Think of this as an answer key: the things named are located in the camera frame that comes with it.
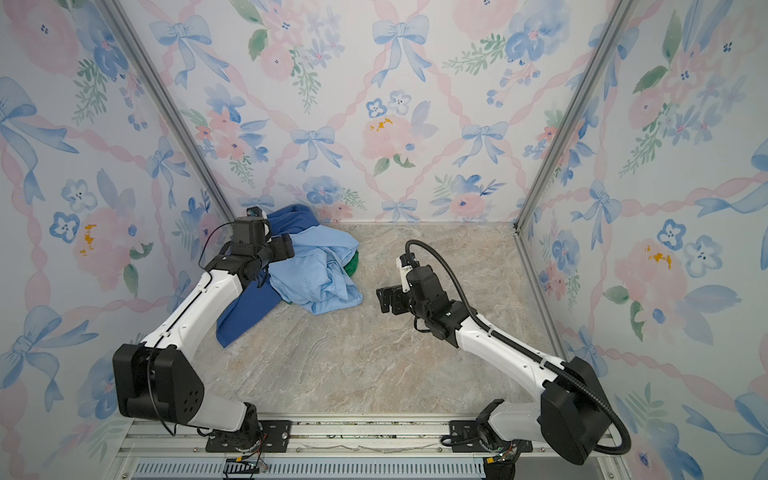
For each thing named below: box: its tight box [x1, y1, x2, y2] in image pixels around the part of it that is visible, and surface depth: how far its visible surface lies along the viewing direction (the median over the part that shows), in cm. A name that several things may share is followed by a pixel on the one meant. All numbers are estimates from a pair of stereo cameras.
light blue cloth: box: [269, 225, 363, 315], surface depth 95 cm
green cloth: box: [343, 250, 359, 277], surface depth 108 cm
